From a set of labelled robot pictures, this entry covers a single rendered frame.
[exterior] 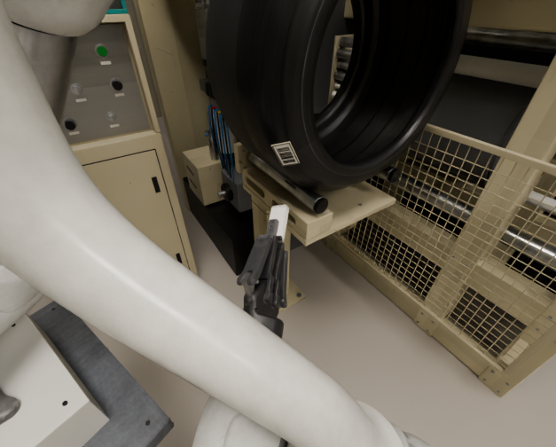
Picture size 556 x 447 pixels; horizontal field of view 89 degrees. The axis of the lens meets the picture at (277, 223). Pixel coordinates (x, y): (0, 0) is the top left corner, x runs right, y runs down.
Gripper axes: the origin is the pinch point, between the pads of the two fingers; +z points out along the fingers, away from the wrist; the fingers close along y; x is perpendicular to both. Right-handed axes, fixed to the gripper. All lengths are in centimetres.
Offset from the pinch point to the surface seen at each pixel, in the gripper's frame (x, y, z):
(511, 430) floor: 49, 123, -26
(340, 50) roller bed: 2, 19, 85
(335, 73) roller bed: -2, 25, 83
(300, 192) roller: -4.4, 16.2, 19.1
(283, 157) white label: -1.2, -0.6, 15.5
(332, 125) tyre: -1, 25, 53
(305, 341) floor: -31, 101, -5
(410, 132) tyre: 22.6, 20.3, 37.4
